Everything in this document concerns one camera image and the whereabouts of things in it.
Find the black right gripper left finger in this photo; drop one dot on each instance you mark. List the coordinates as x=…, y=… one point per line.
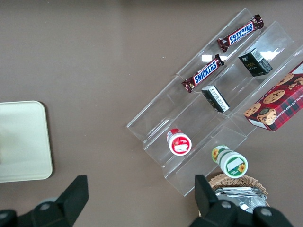
x=71, y=201

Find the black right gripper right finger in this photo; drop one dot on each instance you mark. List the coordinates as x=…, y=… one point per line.
x=208, y=205

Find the light wicker basket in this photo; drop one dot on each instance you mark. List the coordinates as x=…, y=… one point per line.
x=236, y=179

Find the beige plastic tray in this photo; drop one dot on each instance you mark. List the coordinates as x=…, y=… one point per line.
x=23, y=142

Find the silver foil packet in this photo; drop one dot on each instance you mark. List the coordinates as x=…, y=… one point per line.
x=246, y=201

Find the green lidded sunflower jar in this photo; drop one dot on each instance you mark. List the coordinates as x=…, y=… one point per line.
x=233, y=164

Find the red lidded jar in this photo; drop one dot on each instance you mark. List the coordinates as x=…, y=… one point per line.
x=180, y=144

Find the clear acrylic stepped shelf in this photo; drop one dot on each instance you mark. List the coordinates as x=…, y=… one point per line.
x=151, y=127
x=272, y=35

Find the small black box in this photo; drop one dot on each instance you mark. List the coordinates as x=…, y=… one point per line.
x=215, y=98
x=254, y=62

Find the red tartan cookie box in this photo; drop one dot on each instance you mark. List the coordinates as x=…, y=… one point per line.
x=279, y=104

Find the Snickers chocolate bar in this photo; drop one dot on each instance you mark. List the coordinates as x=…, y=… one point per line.
x=202, y=73
x=240, y=33

